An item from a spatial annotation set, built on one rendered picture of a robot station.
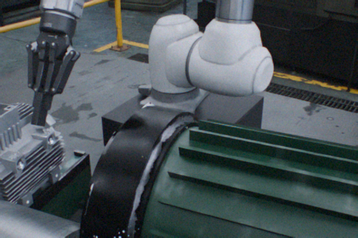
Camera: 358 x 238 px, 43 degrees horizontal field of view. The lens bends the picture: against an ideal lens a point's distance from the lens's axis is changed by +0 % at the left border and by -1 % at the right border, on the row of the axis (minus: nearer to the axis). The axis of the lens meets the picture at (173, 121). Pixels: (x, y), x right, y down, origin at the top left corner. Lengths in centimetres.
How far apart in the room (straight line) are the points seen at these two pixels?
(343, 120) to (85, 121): 91
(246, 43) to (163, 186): 92
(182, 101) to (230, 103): 16
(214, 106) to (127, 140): 109
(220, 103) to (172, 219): 114
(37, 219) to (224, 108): 91
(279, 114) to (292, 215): 137
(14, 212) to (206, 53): 78
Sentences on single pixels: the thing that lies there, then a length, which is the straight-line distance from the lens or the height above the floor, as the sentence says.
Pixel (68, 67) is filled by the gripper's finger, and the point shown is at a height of 120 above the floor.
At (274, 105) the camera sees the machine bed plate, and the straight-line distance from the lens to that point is 174.
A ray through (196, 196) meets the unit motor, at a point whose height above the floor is 134.
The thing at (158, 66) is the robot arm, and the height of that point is 106.
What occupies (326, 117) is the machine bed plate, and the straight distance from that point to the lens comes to 170.
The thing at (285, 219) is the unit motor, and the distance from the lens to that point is 32.
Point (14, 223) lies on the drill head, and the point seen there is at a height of 116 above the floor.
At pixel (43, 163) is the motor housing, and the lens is 100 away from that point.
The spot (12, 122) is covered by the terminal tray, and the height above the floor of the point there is 112.
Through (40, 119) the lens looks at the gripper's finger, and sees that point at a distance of 100.
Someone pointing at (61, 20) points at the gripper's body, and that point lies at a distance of 98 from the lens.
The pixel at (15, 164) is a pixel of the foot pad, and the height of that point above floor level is 107.
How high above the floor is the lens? 154
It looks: 28 degrees down
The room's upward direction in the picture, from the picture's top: straight up
